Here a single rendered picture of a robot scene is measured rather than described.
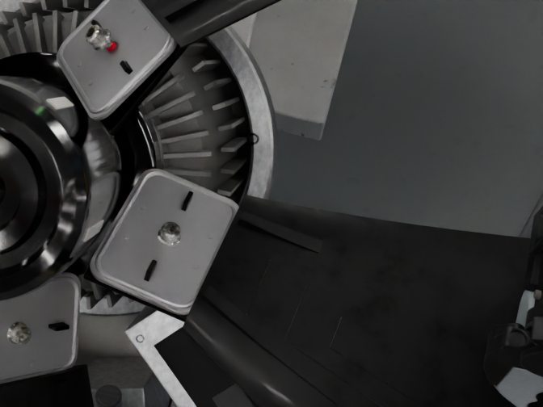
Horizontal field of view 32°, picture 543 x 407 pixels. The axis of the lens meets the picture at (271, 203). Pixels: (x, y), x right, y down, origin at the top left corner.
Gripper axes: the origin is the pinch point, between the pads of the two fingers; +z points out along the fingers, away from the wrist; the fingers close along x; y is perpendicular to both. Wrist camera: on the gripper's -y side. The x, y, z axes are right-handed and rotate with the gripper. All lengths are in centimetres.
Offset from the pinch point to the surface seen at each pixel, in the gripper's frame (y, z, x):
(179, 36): 12.0, -9.0, 23.4
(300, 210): 8.7, 1.9, 15.0
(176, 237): 4.2, -0.3, 21.5
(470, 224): 51, 90, -12
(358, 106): 57, 72, 11
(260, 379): -2.6, -0.6, 14.7
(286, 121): 37, 44, 19
